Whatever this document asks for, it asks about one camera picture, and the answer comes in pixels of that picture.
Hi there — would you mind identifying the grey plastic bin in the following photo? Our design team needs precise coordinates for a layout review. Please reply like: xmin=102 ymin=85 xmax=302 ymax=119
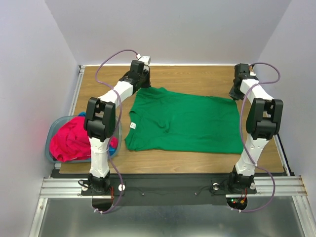
xmin=44 ymin=115 xmax=123 ymax=164

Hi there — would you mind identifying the pink t shirt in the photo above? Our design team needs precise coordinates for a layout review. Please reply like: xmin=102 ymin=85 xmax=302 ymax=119
xmin=45 ymin=115 xmax=121 ymax=163

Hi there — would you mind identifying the green t shirt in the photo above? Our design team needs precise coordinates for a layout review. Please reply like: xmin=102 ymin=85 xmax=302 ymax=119
xmin=125 ymin=87 xmax=243 ymax=154

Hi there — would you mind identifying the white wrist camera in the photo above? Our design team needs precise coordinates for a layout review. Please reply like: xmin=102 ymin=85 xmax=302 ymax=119
xmin=249 ymin=65 xmax=256 ymax=77
xmin=136 ymin=54 xmax=151 ymax=65

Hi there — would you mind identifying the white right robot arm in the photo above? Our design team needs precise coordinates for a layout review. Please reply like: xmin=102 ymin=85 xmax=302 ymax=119
xmin=227 ymin=63 xmax=283 ymax=194

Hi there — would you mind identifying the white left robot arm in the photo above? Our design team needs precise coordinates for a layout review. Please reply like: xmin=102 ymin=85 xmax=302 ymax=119
xmin=83 ymin=56 xmax=151 ymax=195

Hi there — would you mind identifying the blue t shirt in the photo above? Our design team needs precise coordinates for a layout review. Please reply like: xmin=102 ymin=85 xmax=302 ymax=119
xmin=78 ymin=112 xmax=117 ymax=155

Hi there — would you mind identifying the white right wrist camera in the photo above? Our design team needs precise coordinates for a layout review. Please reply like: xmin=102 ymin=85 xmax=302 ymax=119
xmin=249 ymin=65 xmax=256 ymax=77

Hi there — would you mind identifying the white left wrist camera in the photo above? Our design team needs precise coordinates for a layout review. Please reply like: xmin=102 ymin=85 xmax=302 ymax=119
xmin=136 ymin=54 xmax=151 ymax=65

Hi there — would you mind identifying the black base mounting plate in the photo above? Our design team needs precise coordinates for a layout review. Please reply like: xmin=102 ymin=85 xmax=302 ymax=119
xmin=49 ymin=167 xmax=260 ymax=207

